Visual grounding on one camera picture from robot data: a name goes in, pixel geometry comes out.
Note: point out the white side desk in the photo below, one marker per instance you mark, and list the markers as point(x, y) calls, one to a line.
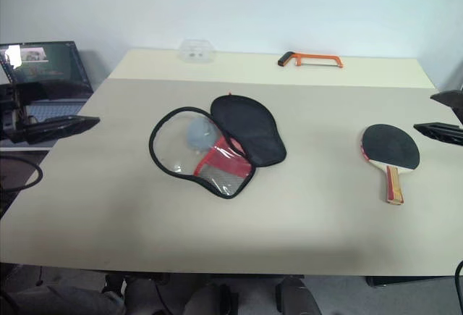
point(21, 148)

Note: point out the clear plastic container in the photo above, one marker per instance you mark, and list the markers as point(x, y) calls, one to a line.
point(196, 51)

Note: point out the table tennis paddle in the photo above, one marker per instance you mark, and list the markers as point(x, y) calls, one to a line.
point(390, 148)

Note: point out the dark rounded shape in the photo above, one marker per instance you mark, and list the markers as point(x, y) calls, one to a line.
point(294, 297)
point(210, 298)

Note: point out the open laptop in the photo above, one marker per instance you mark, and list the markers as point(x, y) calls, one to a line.
point(54, 65)

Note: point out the black red paddle case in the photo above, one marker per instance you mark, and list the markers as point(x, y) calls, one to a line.
point(249, 134)

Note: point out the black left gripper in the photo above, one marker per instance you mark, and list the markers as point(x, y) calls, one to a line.
point(8, 112)

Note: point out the orange hacksaw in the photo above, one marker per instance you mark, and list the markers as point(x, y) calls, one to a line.
point(311, 59)

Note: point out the grey soft round pouch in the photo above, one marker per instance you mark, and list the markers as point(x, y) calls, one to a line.
point(202, 134)

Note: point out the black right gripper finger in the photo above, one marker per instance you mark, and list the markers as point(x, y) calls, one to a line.
point(441, 132)
point(450, 99)

